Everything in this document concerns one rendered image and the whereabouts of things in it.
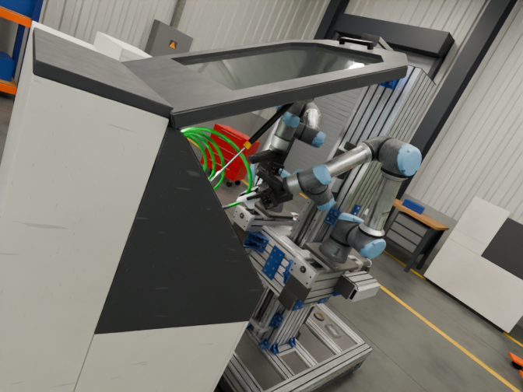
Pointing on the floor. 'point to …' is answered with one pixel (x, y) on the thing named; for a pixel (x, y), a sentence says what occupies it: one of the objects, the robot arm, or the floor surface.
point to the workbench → (414, 231)
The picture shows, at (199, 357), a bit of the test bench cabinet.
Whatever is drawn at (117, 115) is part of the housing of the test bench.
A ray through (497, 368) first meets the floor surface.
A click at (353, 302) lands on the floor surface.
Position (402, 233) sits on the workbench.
